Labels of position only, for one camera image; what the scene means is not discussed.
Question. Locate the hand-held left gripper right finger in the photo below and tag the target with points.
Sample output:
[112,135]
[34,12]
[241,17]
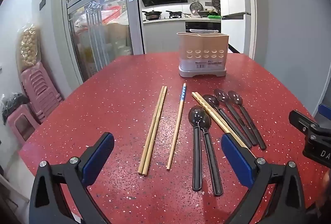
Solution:
[236,156]

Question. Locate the round metal steamer rack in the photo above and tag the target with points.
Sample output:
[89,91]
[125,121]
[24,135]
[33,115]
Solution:
[195,7]
[216,4]

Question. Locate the blue patterned wooden chopstick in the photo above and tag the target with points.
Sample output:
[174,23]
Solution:
[177,123]

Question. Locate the dark cooking pot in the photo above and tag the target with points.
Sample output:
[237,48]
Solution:
[204,12]

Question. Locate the black plastic bag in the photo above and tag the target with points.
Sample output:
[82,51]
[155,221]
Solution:
[14,105]

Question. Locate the beige plastic utensil holder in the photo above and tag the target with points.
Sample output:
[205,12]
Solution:
[203,58]

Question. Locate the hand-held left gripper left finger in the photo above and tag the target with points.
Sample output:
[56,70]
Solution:
[99,154]

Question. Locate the clear bag of round nuts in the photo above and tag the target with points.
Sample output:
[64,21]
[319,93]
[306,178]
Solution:
[28,45]

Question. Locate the green cutting board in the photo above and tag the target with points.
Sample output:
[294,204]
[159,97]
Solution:
[214,17]

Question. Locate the pink plastic stool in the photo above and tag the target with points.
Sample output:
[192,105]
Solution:
[22,124]

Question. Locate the black built-in oven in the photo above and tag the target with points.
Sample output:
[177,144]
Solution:
[201,26]

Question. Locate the black frying pan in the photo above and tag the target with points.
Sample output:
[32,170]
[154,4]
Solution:
[175,14]

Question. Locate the stack of pink plastic stools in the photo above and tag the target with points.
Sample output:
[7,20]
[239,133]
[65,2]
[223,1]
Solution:
[41,89]

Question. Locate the black wok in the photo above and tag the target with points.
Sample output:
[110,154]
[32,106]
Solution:
[152,14]

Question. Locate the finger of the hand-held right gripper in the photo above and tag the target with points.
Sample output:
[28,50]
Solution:
[302,121]
[325,110]

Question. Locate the red plastic basket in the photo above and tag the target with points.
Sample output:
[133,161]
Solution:
[111,15]

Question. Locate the dark translucent plastic spoon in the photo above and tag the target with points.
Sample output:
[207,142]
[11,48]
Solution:
[227,119]
[197,149]
[249,123]
[212,162]
[236,116]

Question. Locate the sliding glass door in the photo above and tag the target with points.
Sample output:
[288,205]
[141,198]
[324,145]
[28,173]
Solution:
[98,19]

